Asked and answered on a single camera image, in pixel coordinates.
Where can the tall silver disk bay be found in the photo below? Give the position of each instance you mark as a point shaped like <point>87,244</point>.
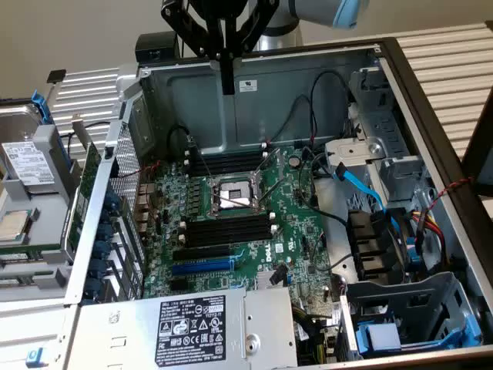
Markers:
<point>385,115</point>

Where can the green graphics card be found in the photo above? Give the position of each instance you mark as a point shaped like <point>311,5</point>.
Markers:
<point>86,173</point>

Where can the blue expansion slot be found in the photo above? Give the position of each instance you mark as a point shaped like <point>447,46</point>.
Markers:
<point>200,267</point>

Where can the open silver PC case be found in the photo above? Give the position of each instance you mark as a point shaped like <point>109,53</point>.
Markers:
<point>292,77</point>

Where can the silver hard disk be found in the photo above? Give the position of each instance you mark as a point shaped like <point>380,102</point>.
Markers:
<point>27,162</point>

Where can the long black expansion slot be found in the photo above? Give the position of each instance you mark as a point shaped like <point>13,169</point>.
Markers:
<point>200,253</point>

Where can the grey disk bay cage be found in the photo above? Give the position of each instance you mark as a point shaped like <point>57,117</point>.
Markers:
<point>404,293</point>

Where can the silver power supply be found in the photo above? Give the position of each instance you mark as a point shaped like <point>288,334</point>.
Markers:
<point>115,331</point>

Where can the blue disk carrier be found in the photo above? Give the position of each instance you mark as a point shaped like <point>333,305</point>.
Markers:
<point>381,337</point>

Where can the round coin battery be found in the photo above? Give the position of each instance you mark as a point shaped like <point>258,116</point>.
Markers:
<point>295,160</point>

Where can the blue slot retention clip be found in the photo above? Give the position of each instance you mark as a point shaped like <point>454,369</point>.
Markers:
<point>106,216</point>
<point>104,232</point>
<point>93,288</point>
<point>98,268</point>
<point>101,249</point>
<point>113,201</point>

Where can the short black expansion slot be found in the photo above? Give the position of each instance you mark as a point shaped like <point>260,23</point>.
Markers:
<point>179,285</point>

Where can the black clip white post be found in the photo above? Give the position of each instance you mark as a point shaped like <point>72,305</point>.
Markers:
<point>56,76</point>

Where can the black box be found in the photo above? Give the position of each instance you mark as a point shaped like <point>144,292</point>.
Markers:
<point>154,48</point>

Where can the blue disk rail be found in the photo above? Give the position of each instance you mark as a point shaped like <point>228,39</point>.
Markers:
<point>41,106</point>

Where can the metal socket cover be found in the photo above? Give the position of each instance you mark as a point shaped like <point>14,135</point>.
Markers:
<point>279,162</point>

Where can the green Dell motherboard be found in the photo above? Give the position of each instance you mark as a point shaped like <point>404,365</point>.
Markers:
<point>300,231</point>

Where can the silver CPU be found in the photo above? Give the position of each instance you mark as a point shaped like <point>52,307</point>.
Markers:
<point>13,225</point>

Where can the silver bay bracket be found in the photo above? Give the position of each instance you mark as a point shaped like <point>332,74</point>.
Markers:
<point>350,152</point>

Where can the black RAM slot white latches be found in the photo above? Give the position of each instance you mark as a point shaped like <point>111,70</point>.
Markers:
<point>229,232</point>
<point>227,163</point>
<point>227,220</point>
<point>227,153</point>

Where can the white case sticker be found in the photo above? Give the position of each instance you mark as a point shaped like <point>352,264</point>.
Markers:
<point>248,86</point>

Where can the grey parts rack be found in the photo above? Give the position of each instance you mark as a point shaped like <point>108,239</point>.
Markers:
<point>46,216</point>

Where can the silver CPU socket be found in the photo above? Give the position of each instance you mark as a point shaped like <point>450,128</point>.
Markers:
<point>235,192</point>

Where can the green RAM stick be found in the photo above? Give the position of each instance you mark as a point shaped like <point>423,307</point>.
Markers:
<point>15,256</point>

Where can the blue case latch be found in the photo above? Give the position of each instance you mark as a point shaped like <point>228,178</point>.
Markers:
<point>35,357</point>

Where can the thin metal locking lever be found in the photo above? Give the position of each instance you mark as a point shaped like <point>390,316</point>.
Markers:
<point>275,191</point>
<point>233,200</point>

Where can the silver chipset heatsink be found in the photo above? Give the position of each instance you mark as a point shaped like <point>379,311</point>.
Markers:
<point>262,281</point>

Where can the black rating label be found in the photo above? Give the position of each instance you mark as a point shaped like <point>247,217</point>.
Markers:
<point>190,331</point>

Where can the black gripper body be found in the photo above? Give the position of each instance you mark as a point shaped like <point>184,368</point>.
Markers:
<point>215,7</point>

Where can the metal port stack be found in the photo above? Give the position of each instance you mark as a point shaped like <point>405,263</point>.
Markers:
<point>146,208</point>

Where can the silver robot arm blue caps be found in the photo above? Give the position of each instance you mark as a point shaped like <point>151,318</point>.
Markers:
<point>281,34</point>

